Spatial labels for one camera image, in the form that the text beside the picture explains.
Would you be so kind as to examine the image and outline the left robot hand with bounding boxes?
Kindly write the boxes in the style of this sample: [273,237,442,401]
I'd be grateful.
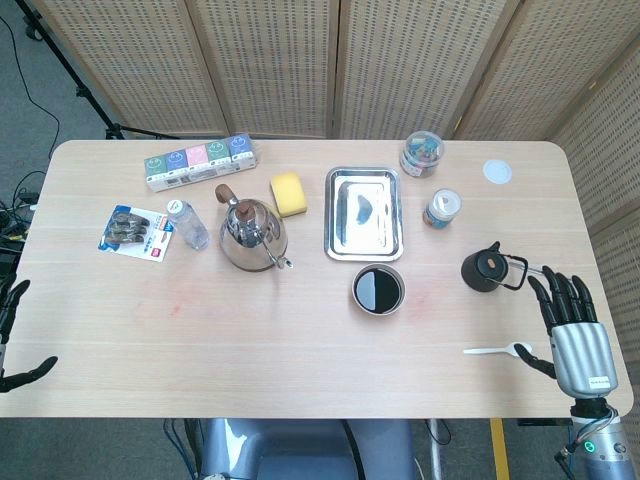
[0,279,59,394]

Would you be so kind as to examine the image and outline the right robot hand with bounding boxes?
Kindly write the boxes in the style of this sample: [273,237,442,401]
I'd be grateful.
[514,265,620,401]

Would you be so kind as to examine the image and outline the white plastic spoon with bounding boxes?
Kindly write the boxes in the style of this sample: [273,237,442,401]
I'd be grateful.
[462,341,534,359]

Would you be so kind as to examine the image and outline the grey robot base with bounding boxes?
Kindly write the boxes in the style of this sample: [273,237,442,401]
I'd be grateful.
[199,417,419,480]

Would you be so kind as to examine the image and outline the black bowl of liquid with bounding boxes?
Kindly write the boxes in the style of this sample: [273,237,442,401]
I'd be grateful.
[351,263,405,316]

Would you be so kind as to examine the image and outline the small black kettle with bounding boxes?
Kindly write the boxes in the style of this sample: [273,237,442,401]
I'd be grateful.
[460,241,530,294]

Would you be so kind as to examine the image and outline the blister pack of clips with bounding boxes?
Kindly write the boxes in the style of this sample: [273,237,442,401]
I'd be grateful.
[97,204,176,261]

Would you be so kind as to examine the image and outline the white table leg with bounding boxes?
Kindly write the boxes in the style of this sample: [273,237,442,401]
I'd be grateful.
[427,418,447,480]

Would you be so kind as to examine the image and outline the clear plastic bottle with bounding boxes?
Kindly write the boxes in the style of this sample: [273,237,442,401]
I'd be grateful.
[165,199,211,251]

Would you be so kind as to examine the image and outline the white round lid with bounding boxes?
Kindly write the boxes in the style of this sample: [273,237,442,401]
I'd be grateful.
[482,159,514,186]

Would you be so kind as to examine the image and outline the small jar with white lid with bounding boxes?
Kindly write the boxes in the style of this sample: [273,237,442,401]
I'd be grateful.
[422,188,463,231]

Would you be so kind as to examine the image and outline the black tripod stand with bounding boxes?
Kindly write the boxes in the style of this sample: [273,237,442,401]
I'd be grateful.
[14,0,179,141]

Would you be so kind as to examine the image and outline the multicolour tissue pack box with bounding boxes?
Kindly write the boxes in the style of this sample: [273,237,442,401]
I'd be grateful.
[143,132,259,194]

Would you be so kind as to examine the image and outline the clear jar of colourful clips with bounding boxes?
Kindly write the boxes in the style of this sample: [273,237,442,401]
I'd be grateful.
[399,130,446,179]

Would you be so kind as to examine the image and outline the stainless steel tray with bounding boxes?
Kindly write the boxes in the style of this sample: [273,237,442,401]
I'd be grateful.
[324,166,405,264]

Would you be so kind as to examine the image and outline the yellow sponge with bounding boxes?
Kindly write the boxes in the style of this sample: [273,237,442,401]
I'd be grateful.
[269,171,309,219]

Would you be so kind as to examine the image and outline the woven folding screen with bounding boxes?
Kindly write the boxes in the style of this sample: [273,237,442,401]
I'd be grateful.
[30,0,640,451]

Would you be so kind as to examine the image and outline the cables and power strips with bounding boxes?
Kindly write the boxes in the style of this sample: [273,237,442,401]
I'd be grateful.
[0,169,47,281]

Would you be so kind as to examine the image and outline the black floor cable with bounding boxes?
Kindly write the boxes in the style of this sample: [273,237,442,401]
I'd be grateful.
[0,17,62,154]

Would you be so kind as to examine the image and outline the steel kettle with wooden handle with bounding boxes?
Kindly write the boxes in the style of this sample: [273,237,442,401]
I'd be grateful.
[214,183,295,273]

